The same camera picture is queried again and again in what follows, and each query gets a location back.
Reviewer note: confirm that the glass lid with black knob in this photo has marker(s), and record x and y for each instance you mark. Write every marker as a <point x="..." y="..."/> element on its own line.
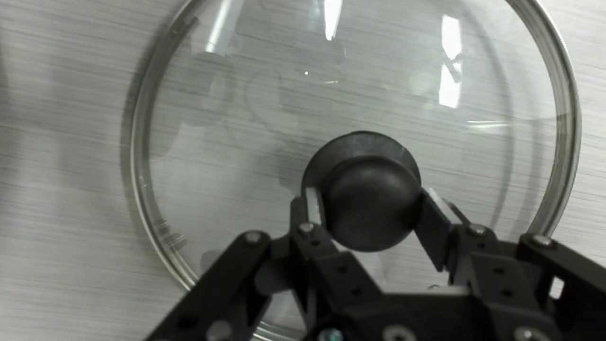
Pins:
<point x="380" y="96"/>

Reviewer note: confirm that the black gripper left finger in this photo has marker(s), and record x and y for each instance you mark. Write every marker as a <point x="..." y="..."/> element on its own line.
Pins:
<point x="315" y="253"/>

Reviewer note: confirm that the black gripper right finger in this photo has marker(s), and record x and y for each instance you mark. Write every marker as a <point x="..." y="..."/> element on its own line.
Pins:
<point x="480" y="259"/>

